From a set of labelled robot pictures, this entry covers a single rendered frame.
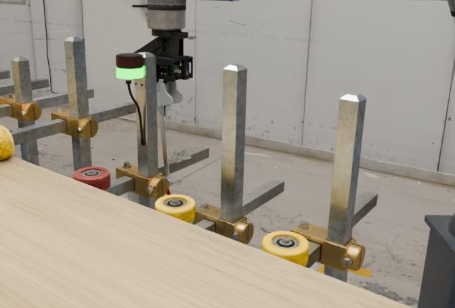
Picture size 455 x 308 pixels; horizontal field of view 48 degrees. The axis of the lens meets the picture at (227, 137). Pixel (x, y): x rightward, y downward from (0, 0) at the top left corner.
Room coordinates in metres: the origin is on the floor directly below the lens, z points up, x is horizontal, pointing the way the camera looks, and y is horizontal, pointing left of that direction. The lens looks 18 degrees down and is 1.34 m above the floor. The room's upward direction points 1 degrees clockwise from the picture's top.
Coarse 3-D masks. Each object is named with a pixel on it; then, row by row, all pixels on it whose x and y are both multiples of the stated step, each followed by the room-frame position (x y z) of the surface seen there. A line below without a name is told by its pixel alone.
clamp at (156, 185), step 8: (120, 168) 1.18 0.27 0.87; (136, 168) 1.18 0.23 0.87; (120, 176) 1.17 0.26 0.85; (128, 176) 1.15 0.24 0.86; (136, 176) 1.13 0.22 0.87; (152, 176) 1.13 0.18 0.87; (160, 176) 1.14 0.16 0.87; (136, 184) 1.13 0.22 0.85; (144, 184) 1.12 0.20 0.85; (152, 184) 1.11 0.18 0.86; (160, 184) 1.12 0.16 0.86; (168, 184) 1.14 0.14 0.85; (136, 192) 1.13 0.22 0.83; (144, 192) 1.12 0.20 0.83; (152, 192) 1.10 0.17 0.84; (160, 192) 1.11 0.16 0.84
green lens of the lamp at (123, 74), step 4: (116, 68) 1.09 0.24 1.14; (120, 68) 1.08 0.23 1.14; (140, 68) 1.09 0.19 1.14; (116, 72) 1.09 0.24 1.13; (120, 72) 1.08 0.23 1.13; (124, 72) 1.08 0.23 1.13; (128, 72) 1.08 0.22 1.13; (132, 72) 1.08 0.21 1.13; (136, 72) 1.08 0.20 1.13; (140, 72) 1.09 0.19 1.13; (116, 76) 1.09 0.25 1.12; (120, 76) 1.08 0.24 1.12; (124, 76) 1.08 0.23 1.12; (128, 76) 1.08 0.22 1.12; (132, 76) 1.08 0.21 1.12; (136, 76) 1.08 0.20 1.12; (140, 76) 1.09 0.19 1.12
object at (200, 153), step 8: (192, 152) 1.34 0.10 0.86; (200, 152) 1.35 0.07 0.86; (208, 152) 1.38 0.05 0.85; (184, 160) 1.29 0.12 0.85; (192, 160) 1.32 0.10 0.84; (200, 160) 1.35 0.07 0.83; (160, 168) 1.22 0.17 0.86; (176, 168) 1.27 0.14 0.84; (112, 184) 1.10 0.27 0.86; (120, 184) 1.10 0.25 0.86; (128, 184) 1.12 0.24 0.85; (112, 192) 1.08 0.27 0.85; (120, 192) 1.10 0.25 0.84
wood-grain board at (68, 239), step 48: (0, 192) 0.95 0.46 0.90; (48, 192) 0.96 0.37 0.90; (96, 192) 0.96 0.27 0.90; (0, 240) 0.76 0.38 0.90; (48, 240) 0.76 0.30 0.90; (96, 240) 0.76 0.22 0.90; (144, 240) 0.77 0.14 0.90; (192, 240) 0.77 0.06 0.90; (0, 288) 0.62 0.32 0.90; (48, 288) 0.62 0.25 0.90; (96, 288) 0.63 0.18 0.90; (144, 288) 0.63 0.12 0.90; (192, 288) 0.63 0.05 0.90; (240, 288) 0.64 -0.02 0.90; (288, 288) 0.64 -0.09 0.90; (336, 288) 0.64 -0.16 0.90
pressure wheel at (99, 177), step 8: (88, 168) 1.08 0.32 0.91; (96, 168) 1.08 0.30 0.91; (104, 168) 1.08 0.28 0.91; (80, 176) 1.03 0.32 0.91; (88, 176) 1.04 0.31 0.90; (96, 176) 1.03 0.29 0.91; (104, 176) 1.04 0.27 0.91; (88, 184) 1.02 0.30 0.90; (96, 184) 1.02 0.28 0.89; (104, 184) 1.03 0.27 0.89
